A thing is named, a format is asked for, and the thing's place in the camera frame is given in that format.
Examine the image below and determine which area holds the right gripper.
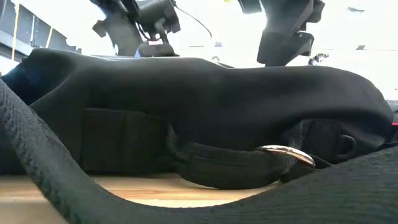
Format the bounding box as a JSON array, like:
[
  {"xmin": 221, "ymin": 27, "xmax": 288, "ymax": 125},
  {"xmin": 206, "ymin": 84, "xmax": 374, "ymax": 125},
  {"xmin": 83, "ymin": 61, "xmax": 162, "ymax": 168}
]
[{"xmin": 257, "ymin": 0, "xmax": 326, "ymax": 67}]

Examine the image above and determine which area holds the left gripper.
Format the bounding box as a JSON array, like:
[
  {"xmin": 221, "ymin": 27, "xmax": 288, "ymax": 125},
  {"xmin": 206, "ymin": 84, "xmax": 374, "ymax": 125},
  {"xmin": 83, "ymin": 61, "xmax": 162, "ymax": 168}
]
[{"xmin": 92, "ymin": 9, "xmax": 180, "ymax": 58}]

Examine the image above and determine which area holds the black backpack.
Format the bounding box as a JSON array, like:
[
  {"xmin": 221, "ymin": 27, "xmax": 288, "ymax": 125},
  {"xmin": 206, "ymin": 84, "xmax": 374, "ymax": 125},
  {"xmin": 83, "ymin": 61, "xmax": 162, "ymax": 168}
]
[{"xmin": 0, "ymin": 48, "xmax": 398, "ymax": 224}]

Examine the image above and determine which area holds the black ceiling spotlight cluster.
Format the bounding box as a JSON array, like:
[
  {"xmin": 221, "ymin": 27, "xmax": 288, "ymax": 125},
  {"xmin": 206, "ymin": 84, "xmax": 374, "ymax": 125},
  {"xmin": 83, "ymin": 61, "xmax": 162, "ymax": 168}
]
[{"xmin": 308, "ymin": 52, "xmax": 330, "ymax": 66}]

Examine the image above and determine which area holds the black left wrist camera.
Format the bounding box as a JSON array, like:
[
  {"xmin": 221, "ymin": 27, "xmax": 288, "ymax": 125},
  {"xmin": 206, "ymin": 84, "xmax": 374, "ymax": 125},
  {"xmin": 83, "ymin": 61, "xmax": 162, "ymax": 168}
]
[{"xmin": 135, "ymin": 0, "xmax": 182, "ymax": 35}]

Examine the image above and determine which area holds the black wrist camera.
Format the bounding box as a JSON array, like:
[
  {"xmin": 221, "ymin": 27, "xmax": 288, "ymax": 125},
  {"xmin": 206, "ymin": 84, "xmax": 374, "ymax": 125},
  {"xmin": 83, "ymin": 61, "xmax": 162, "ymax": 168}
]
[
  {"xmin": 238, "ymin": 0, "xmax": 265, "ymax": 15},
  {"xmin": 135, "ymin": 0, "xmax": 182, "ymax": 35}
]

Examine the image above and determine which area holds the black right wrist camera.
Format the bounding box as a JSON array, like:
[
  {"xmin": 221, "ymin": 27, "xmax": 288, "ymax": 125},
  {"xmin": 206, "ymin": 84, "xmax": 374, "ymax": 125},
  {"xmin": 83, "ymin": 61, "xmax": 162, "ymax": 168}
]
[{"xmin": 238, "ymin": 0, "xmax": 265, "ymax": 15}]

